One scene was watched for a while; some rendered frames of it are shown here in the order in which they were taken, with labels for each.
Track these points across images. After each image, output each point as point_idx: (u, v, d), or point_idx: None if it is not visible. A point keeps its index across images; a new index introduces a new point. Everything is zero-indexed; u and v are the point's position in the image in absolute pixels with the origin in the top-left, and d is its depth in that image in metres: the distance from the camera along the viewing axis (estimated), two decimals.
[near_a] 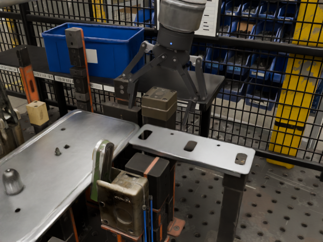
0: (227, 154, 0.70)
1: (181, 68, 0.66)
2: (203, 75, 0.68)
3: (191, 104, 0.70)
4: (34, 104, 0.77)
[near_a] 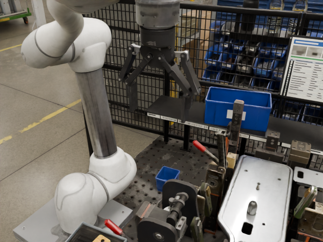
0: None
1: None
2: (124, 62, 0.70)
3: (132, 87, 0.75)
4: (231, 155, 1.23)
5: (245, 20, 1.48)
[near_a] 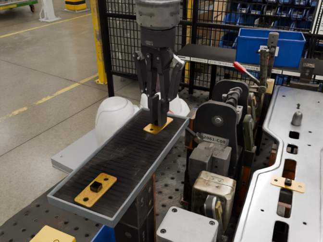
0: None
1: None
2: (137, 72, 0.71)
3: (154, 100, 0.74)
4: (269, 80, 1.24)
5: None
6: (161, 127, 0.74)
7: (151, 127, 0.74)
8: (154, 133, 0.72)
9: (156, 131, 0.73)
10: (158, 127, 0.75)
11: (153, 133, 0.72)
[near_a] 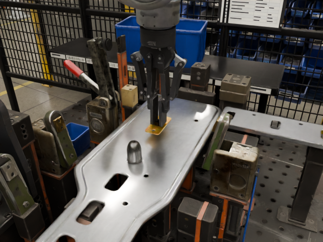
0: (312, 131, 0.77)
1: None
2: (135, 73, 0.70)
3: (154, 100, 0.74)
4: (128, 88, 0.84)
5: None
6: (162, 127, 0.75)
7: (153, 128, 0.74)
8: (156, 133, 0.72)
9: (159, 131, 0.73)
10: (159, 127, 0.75)
11: (156, 133, 0.72)
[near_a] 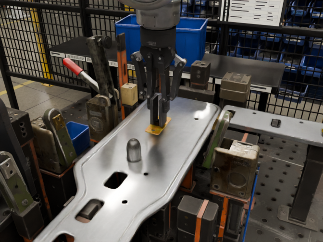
0: (312, 129, 0.77)
1: None
2: (135, 73, 0.70)
3: (154, 100, 0.74)
4: (128, 86, 0.84)
5: None
6: (162, 127, 0.75)
7: (153, 128, 0.74)
8: (156, 133, 0.72)
9: (159, 131, 0.73)
10: (159, 127, 0.75)
11: (156, 133, 0.72)
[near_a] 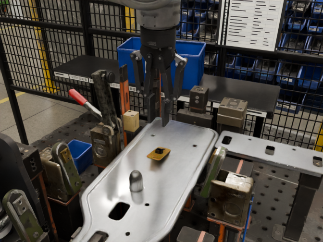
0: (304, 157, 0.81)
1: None
2: (134, 72, 0.70)
3: (151, 99, 0.74)
4: (130, 114, 0.88)
5: None
6: (162, 155, 0.79)
7: (154, 155, 0.79)
8: (157, 159, 0.76)
9: (160, 158, 0.77)
10: (160, 154, 0.79)
11: (157, 159, 0.76)
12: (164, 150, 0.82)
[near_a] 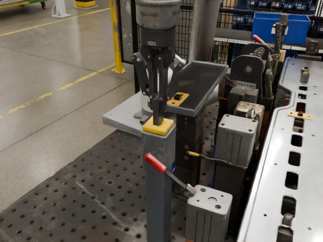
0: None
1: None
2: (137, 74, 0.70)
3: None
4: (281, 51, 1.54)
5: None
6: (309, 69, 1.45)
7: (305, 69, 1.44)
8: (309, 69, 1.42)
9: (309, 69, 1.43)
10: (307, 69, 1.45)
11: (309, 69, 1.42)
12: None
